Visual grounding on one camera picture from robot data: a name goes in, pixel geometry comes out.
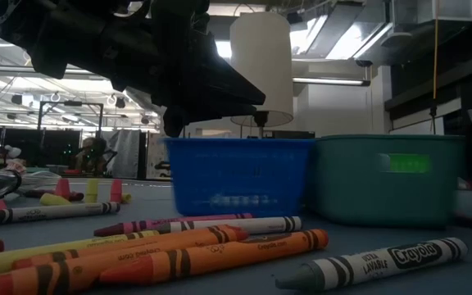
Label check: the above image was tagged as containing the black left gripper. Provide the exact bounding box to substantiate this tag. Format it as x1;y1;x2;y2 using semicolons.
108;0;267;138

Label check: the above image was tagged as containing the blue plastic basket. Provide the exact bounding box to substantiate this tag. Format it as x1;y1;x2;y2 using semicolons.
163;137;317;218

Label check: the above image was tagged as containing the teal plastic bin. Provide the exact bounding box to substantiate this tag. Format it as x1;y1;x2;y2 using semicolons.
306;134;466;229

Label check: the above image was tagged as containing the yellow crayon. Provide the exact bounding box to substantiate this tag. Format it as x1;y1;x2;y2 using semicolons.
0;229;162;288

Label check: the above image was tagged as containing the white crayon with grey tip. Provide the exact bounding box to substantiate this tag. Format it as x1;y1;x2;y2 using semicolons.
275;236;470;293

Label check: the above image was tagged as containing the white cylindrical lamp shade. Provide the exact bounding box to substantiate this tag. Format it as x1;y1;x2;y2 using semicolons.
229;11;295;139

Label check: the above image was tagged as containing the grey cloth cover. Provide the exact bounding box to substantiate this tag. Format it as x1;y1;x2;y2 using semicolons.
105;129;142;180

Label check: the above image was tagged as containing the person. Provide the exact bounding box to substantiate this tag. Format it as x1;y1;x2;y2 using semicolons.
70;137;119;178

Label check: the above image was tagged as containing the fluorescent tube light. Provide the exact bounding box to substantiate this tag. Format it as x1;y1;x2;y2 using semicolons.
292;76;372;88

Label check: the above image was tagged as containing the green plastic basket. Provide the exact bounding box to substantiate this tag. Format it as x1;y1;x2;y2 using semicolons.
388;152;432;174

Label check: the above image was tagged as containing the black gantry frame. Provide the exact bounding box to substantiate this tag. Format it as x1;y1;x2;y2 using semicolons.
37;100;105;143

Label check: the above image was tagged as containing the yellow hanging cord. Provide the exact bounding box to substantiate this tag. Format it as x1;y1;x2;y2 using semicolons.
431;0;440;136

